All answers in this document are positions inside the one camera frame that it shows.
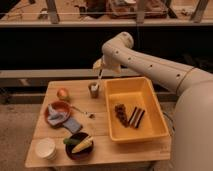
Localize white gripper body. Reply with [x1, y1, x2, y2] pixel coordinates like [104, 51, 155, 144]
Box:
[101, 55, 121, 73]

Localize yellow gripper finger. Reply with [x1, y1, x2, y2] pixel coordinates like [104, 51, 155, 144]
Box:
[93, 59, 103, 70]

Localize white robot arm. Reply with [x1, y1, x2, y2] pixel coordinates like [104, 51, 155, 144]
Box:
[93, 32, 213, 171]

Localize red bowl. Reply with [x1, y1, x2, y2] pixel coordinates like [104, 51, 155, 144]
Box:
[44, 101, 71, 127]

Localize dark bowl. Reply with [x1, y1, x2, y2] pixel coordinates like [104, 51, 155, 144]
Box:
[63, 132, 94, 160]

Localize yellow plastic bin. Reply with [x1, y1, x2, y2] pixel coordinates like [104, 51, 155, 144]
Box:
[104, 77, 169, 143]

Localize red apple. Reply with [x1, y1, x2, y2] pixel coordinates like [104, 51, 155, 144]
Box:
[57, 88, 70, 101]

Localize metal spoon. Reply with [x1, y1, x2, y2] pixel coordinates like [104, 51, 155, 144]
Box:
[71, 106, 95, 119]

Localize brown chocolate cluster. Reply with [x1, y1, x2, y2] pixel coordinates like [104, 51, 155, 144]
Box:
[115, 104, 128, 127]

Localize striped chocolate bars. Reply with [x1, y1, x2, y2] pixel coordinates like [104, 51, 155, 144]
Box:
[128, 107, 145, 129]

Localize wooden table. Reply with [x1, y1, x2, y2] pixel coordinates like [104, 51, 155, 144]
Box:
[25, 77, 171, 168]

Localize blue grey cloth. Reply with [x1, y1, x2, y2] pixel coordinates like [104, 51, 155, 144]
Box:
[47, 105, 82, 134]

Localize yellow corn cob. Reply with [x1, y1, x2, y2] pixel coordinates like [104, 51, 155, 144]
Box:
[72, 137, 93, 153]

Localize green cucumber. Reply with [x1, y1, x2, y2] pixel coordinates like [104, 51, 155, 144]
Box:
[63, 138, 80, 145]

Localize white cup stack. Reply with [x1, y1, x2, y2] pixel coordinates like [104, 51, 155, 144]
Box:
[35, 138, 56, 160]

